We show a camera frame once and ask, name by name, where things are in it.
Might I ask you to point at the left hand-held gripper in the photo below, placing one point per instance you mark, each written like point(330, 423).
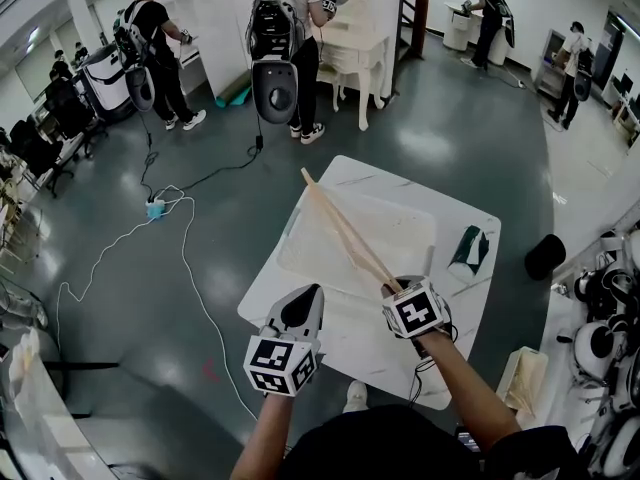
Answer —
point(280, 363)

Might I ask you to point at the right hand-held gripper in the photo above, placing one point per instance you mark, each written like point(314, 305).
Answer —
point(415, 313)

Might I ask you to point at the white plastic basket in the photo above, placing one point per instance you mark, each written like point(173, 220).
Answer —
point(400, 228)

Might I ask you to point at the wooden clothes hanger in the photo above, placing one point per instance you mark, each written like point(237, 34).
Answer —
point(324, 200)

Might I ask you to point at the person's left forearm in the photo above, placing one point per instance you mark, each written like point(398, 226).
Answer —
point(265, 433)

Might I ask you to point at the person's right forearm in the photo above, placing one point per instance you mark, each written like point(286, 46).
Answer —
point(465, 388)

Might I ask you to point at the white marble table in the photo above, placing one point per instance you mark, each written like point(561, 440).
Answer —
point(360, 348)

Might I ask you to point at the person's white shoe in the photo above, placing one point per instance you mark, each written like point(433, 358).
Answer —
point(355, 395)

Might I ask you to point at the black round bin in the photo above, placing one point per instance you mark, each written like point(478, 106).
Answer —
point(545, 257)

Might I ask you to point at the person's black shirt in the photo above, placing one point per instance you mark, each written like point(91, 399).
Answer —
point(390, 448)

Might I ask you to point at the small dark screen device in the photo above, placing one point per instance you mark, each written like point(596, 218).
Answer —
point(467, 440)

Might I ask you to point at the blue power strip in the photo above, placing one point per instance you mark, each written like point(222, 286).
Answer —
point(156, 210)

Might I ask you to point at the pile of white black helmets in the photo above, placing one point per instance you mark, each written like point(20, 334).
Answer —
point(610, 328)

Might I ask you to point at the teal rolled mat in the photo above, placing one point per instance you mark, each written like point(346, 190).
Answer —
point(232, 95)

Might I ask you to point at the white vanity dresser with mirror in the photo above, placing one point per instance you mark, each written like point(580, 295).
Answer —
point(360, 48)

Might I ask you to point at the grey open cabinet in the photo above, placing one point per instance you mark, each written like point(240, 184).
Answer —
point(547, 68)

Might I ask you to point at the dark staircase railing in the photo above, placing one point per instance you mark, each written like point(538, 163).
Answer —
point(407, 23)

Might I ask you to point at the grey marble counter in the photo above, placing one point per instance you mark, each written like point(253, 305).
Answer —
point(40, 408)

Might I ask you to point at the black office chair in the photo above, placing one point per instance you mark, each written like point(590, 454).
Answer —
point(35, 153)
point(75, 113)

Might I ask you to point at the white wheeled machine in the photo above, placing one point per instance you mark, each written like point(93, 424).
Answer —
point(107, 78)

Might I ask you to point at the white bookshelf desk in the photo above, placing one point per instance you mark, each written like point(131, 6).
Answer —
point(200, 23)

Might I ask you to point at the white round pedestal counter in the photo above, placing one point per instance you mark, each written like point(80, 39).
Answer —
point(455, 33)

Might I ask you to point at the brown wooden stair post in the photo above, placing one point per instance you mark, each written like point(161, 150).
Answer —
point(423, 13)

